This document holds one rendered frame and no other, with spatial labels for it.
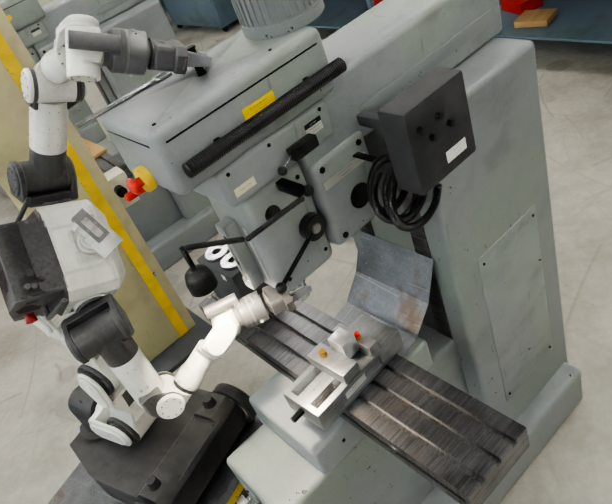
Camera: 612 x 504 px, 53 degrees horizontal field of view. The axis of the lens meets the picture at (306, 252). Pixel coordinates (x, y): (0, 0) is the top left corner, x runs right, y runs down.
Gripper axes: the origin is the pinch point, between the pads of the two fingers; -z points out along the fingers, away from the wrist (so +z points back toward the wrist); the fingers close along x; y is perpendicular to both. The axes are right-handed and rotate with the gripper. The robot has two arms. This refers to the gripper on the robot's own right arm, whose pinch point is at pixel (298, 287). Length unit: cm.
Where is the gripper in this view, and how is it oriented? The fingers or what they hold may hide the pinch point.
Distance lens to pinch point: 174.5
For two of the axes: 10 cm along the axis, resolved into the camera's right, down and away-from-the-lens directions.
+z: -8.9, 4.4, -1.0
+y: 3.0, 7.5, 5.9
